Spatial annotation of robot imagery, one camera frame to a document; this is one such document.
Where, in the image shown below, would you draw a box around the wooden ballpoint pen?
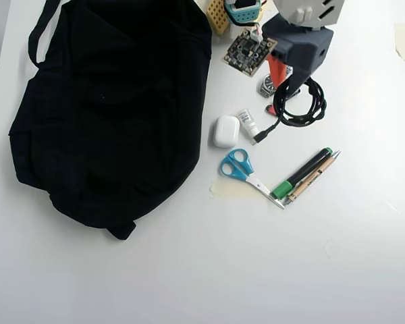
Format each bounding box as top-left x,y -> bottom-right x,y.
284,150 -> 342,204

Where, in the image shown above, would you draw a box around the thin black camera wire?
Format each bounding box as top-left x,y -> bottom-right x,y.
227,12 -> 261,28

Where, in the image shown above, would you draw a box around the black fabric bag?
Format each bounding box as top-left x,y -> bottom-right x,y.
8,0 -> 213,241

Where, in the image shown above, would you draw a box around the small white dropper bottle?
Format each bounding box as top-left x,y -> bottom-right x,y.
236,108 -> 261,140

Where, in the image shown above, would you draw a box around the black marker with green cap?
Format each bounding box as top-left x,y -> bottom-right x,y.
270,146 -> 333,200

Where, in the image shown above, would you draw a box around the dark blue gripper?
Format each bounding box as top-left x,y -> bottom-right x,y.
261,14 -> 335,99

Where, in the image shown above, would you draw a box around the blue handled scissors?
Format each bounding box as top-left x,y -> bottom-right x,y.
219,148 -> 286,211

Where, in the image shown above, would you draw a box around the white earbuds case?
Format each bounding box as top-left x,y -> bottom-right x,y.
209,115 -> 241,149

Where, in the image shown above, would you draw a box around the bare camera circuit board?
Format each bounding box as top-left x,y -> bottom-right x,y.
221,28 -> 278,78

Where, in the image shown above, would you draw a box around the silver metal wristwatch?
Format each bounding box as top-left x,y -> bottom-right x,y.
256,65 -> 295,99

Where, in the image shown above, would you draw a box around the yellow perforated plastic plate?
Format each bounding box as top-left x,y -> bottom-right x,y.
206,0 -> 231,36

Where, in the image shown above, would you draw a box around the black braided usbc cable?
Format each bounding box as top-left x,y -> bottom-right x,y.
250,76 -> 328,147

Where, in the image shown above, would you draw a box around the beige masking tape strip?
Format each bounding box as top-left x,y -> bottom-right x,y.
209,179 -> 275,201
393,22 -> 405,65

